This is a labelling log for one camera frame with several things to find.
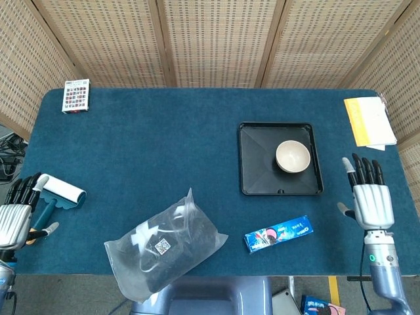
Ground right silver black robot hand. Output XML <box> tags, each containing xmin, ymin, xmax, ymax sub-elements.
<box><xmin>337</xmin><ymin>153</ymin><xmax>395</xmax><ymax>230</ymax></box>

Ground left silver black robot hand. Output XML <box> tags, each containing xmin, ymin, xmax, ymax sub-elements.
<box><xmin>0</xmin><ymin>172</ymin><xmax>60</xmax><ymax>249</ymax></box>

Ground white bowl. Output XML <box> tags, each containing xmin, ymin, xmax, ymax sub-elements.
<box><xmin>275</xmin><ymin>140</ymin><xmax>312</xmax><ymax>174</ymax></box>

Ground black square plastic tray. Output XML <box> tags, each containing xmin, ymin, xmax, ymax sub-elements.
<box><xmin>236</xmin><ymin>121</ymin><xmax>325</xmax><ymax>197</ymax></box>

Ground teal lint roller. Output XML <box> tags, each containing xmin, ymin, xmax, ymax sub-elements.
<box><xmin>26</xmin><ymin>175</ymin><xmax>87</xmax><ymax>245</ymax></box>

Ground yellow and white booklet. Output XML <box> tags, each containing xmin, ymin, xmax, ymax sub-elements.
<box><xmin>343</xmin><ymin>96</ymin><xmax>398</xmax><ymax>148</ymax></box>

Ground blue Oreo cookie box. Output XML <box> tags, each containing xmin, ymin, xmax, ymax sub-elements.
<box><xmin>243</xmin><ymin>215</ymin><xmax>312</xmax><ymax>253</ymax></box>

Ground blue pink Oreo box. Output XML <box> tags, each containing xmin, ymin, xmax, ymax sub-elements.
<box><xmin>301</xmin><ymin>294</ymin><xmax>347</xmax><ymax>315</ymax></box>

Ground white grey flat board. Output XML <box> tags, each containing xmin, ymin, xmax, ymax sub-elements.
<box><xmin>271</xmin><ymin>288</ymin><xmax>299</xmax><ymax>315</ymax></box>

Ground white box with colourful grid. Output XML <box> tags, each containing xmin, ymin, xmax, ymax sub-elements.
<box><xmin>61</xmin><ymin>79</ymin><xmax>91</xmax><ymax>114</ymax></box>

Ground clear plastic bag black contents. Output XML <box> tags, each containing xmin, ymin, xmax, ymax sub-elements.
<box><xmin>104</xmin><ymin>188</ymin><xmax>229</xmax><ymax>303</ymax></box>

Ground blue felt table cover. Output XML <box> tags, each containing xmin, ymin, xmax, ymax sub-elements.
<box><xmin>0</xmin><ymin>87</ymin><xmax>415</xmax><ymax>276</ymax></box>

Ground grey-blue robot torso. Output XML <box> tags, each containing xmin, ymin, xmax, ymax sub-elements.
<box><xmin>130</xmin><ymin>275</ymin><xmax>273</xmax><ymax>315</ymax></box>

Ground woven bamboo folding screen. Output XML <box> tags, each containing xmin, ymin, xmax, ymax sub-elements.
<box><xmin>0</xmin><ymin>0</ymin><xmax>420</xmax><ymax>204</ymax></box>

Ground black floor cables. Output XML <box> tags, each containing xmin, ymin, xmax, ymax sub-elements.
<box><xmin>0</xmin><ymin>131</ymin><xmax>28</xmax><ymax>180</ymax></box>

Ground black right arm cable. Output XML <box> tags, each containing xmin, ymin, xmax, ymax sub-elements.
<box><xmin>358</xmin><ymin>241</ymin><xmax>374</xmax><ymax>315</ymax></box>

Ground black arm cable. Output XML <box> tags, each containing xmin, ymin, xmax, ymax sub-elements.
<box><xmin>358</xmin><ymin>241</ymin><xmax>374</xmax><ymax>315</ymax></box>
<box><xmin>3</xmin><ymin>288</ymin><xmax>18</xmax><ymax>315</ymax></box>

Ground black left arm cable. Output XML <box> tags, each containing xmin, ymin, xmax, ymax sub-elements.
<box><xmin>3</xmin><ymin>288</ymin><xmax>18</xmax><ymax>315</ymax></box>

